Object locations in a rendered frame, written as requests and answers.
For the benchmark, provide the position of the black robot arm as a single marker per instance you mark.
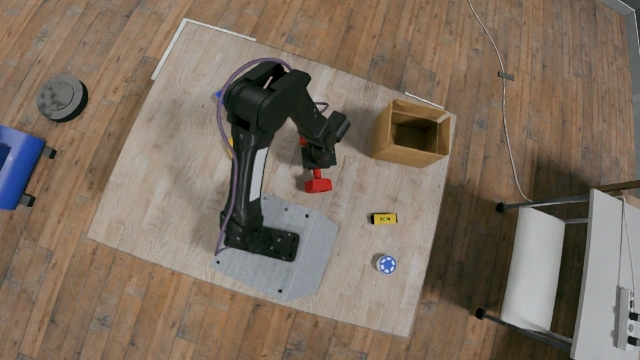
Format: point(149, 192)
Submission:
point(265, 112)

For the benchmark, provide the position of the red dumbbell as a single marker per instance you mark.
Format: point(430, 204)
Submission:
point(317, 184)

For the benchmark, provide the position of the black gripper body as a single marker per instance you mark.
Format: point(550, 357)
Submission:
point(312, 163)

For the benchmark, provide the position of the brown cardboard box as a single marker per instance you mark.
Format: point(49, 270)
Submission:
point(413, 139)

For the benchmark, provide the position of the yellow pocket level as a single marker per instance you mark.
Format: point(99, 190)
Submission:
point(383, 218)

